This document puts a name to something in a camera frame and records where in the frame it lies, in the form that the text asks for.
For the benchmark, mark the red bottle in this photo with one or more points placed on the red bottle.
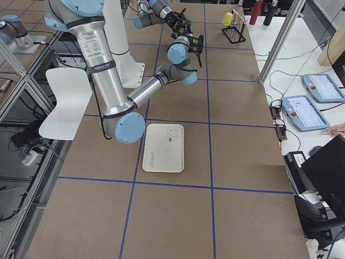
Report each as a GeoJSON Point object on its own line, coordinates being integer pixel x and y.
{"type": "Point", "coordinates": [256, 11]}

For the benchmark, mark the white chair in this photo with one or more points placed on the white chair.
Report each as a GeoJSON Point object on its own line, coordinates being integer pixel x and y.
{"type": "Point", "coordinates": [72, 92]}

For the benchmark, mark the person's hand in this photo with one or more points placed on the person's hand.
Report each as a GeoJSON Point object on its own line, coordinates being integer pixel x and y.
{"type": "Point", "coordinates": [337, 129]}

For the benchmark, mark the aluminium frame post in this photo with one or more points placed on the aluminium frame post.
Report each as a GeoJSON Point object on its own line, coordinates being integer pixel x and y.
{"type": "Point", "coordinates": [281, 37]}

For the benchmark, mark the white central pedestal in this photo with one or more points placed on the white central pedestal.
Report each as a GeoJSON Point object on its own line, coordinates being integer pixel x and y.
{"type": "Point", "coordinates": [130, 72]}

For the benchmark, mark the black laptop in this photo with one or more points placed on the black laptop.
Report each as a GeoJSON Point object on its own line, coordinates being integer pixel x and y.
{"type": "Point", "coordinates": [325, 170]}

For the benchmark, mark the black printer box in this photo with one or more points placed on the black printer box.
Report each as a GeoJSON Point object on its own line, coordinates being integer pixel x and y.
{"type": "Point", "coordinates": [293, 161]}

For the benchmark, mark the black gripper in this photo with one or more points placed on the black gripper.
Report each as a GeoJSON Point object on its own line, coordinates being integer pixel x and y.
{"type": "Point", "coordinates": [193, 46]}
{"type": "Point", "coordinates": [174, 20]}

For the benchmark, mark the far blue teach pendant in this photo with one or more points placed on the far blue teach pendant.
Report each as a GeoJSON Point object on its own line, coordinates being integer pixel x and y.
{"type": "Point", "coordinates": [323, 88]}

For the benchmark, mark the blue teach pendant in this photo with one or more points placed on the blue teach pendant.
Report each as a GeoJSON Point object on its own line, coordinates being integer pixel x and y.
{"type": "Point", "coordinates": [303, 113]}
{"type": "Point", "coordinates": [323, 88]}

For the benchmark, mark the orange terminal board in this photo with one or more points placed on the orange terminal board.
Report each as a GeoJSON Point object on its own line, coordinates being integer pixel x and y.
{"type": "Point", "coordinates": [279, 124]}

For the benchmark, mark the black wire cup rack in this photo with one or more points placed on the black wire cup rack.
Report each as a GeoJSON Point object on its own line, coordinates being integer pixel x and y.
{"type": "Point", "coordinates": [235, 32]}

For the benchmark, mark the yellow cup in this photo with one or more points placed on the yellow cup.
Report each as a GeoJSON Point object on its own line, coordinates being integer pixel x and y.
{"type": "Point", "coordinates": [227, 20]}

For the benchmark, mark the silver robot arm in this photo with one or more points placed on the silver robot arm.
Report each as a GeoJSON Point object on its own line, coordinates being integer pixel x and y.
{"type": "Point", "coordinates": [86, 21]}
{"type": "Point", "coordinates": [158, 12]}

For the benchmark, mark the near blue teach pendant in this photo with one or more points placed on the near blue teach pendant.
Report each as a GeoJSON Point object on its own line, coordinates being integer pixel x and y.
{"type": "Point", "coordinates": [303, 113]}

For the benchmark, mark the black bottle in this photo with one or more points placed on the black bottle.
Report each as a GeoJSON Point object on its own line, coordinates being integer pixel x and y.
{"type": "Point", "coordinates": [271, 8]}

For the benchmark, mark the cream rabbit tray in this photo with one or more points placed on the cream rabbit tray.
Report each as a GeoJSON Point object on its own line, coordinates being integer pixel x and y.
{"type": "Point", "coordinates": [164, 148]}

